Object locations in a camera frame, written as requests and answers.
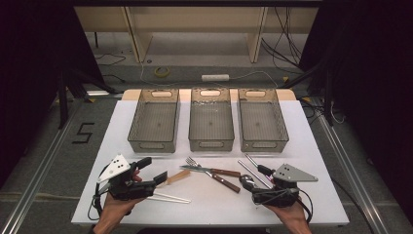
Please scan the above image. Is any wooden-handled metal fork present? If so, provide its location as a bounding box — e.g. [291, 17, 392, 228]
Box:
[185, 156, 242, 194]

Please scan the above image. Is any metal chopstick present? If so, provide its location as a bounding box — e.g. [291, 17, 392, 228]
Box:
[238, 159, 273, 190]
[244, 153, 261, 169]

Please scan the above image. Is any thin black floor cable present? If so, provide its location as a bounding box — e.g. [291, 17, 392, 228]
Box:
[94, 53, 127, 84]

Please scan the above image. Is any grey transparent plastic bin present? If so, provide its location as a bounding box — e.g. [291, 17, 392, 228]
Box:
[127, 89, 181, 154]
[188, 87, 236, 152]
[238, 88, 290, 153]

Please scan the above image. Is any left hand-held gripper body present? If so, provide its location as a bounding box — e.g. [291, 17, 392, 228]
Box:
[96, 153, 158, 201]

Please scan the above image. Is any black curtain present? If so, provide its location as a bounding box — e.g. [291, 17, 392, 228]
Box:
[298, 0, 413, 225]
[0, 0, 105, 191]

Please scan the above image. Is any yellow tape roll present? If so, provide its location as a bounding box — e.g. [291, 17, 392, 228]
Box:
[153, 66, 170, 78]

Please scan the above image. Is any light wooden shelf unit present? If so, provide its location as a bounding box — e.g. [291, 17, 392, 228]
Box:
[73, 6, 319, 64]

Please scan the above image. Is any white power cable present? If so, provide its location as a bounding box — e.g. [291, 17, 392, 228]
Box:
[139, 60, 281, 90]

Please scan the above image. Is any right hand-held gripper cable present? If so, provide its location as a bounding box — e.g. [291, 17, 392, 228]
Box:
[295, 188, 315, 225]

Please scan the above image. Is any white power strip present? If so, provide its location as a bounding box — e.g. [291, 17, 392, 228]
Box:
[201, 73, 231, 83]

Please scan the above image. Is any person's right hand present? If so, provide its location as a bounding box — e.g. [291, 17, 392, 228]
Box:
[264, 202, 313, 234]

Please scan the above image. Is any metal floor rail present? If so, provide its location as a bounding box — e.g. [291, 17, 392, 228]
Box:
[310, 105, 391, 234]
[0, 97, 87, 234]

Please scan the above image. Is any wooden-handled metal knife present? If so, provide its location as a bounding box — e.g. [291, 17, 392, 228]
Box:
[179, 165, 243, 178]

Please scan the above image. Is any black metal stand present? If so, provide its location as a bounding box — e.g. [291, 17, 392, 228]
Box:
[56, 68, 118, 130]
[282, 60, 336, 127]

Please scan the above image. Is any thick black floor cable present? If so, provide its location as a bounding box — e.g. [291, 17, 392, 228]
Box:
[330, 176, 375, 234]

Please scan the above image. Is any left hand-held gripper cable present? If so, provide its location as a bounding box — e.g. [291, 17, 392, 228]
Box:
[87, 165, 112, 222]

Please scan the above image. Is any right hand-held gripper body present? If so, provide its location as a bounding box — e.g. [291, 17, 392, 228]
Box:
[251, 163, 319, 208]

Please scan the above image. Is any black cable bundle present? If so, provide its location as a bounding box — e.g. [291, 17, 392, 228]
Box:
[261, 6, 305, 71]

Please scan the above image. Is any hand-held gripper cable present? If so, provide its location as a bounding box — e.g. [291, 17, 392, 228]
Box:
[87, 165, 112, 222]
[295, 188, 315, 225]

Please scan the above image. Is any person's left hand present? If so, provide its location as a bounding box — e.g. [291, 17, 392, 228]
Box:
[95, 194, 144, 228]

